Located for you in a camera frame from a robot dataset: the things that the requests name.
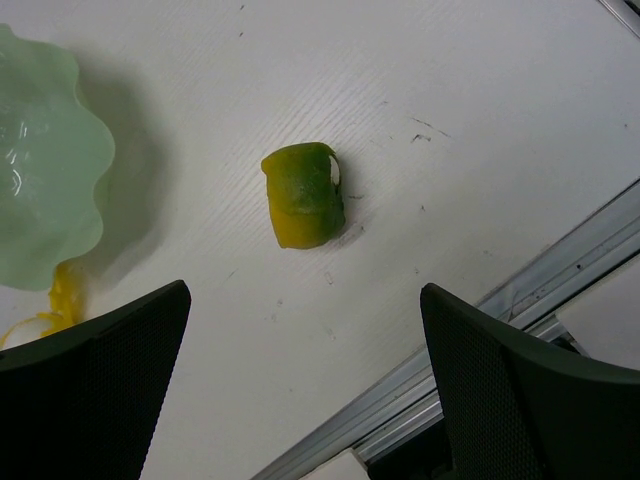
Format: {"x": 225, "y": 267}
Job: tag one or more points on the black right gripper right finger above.
{"x": 517, "y": 407}

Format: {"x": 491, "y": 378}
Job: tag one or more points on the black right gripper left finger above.
{"x": 84, "y": 403}

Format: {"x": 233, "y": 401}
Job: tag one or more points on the green yellow fake fruit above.
{"x": 303, "y": 185}

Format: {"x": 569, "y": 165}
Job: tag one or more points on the yellow fake fruit peel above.
{"x": 67, "y": 307}

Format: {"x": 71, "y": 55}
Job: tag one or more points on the green wavy glass fruit bowl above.
{"x": 56, "y": 156}

